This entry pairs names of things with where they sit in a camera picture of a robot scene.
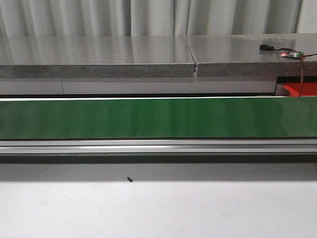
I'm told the green conveyor belt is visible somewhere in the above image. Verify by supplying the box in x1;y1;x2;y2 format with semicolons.
0;97;317;140

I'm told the black plug connector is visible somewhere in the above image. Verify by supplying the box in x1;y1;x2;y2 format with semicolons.
260;44;275;51

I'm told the small green circuit board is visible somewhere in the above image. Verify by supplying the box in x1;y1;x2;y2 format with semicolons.
279;50;304;59

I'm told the red plastic tray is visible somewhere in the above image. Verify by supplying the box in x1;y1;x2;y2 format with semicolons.
283;82;317;97

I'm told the white pleated curtain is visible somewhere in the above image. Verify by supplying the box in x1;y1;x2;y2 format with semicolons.
0;0;317;37

